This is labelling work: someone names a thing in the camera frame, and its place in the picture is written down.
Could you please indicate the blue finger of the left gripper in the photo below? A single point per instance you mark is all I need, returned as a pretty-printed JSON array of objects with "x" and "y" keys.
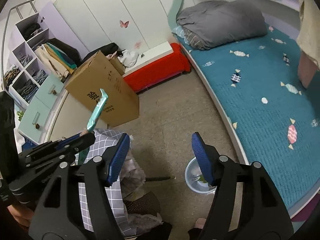
[{"x": 71, "y": 141}]

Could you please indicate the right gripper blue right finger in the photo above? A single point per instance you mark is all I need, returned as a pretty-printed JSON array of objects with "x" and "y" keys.
[{"x": 205, "y": 156}]

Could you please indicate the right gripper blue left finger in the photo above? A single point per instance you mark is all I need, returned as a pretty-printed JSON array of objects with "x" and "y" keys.
[{"x": 119, "y": 153}]

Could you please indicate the teal snack wrapper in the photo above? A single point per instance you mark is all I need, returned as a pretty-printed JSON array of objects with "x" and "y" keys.
[{"x": 97, "y": 111}]

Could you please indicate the blue plastic trash bin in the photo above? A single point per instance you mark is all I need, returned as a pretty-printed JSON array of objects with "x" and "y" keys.
[{"x": 194, "y": 179}]

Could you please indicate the grey checked tablecloth table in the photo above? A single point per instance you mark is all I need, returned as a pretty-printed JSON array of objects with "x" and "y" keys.
[{"x": 105, "y": 138}]

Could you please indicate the mint drawer cabinet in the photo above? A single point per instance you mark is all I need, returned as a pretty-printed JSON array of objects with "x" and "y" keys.
[{"x": 35, "y": 117}]

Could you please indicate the brown cardboard box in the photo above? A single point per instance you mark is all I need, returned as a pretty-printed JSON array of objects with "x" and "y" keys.
[{"x": 98, "y": 73}]

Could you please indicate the pink slipper foot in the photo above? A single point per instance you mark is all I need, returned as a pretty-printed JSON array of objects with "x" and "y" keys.
[{"x": 200, "y": 222}]

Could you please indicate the teal candy pattern bed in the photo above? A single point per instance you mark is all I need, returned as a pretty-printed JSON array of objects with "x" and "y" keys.
[{"x": 270, "y": 117}]

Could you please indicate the open shelf with clothes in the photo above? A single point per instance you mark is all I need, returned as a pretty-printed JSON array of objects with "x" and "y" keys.
[{"x": 33, "y": 29}]

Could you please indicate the white cloth on bench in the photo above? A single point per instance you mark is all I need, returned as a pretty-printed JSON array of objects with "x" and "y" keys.
[{"x": 128, "y": 58}]

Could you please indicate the red covered bench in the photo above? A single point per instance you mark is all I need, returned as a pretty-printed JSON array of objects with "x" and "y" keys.
[{"x": 159, "y": 70}]

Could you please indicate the grey folded duvet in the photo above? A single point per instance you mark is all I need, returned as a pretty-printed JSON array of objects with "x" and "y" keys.
[{"x": 213, "y": 23}]

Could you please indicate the white wardrobe with butterflies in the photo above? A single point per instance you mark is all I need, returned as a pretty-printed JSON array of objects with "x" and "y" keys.
[{"x": 136, "y": 25}]

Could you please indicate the person in beige shirt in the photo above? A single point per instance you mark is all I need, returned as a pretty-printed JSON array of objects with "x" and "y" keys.
[{"x": 308, "y": 41}]

